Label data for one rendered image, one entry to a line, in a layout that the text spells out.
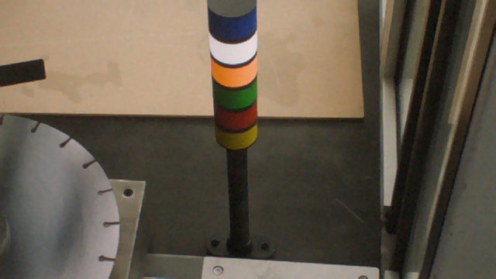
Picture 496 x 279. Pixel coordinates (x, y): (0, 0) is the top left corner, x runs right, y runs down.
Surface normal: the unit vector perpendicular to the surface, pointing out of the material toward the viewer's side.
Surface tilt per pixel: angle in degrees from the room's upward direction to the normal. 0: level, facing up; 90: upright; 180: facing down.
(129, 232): 0
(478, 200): 90
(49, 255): 0
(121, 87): 0
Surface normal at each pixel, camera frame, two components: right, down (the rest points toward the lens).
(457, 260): -0.08, 0.78
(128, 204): -0.01, -0.62
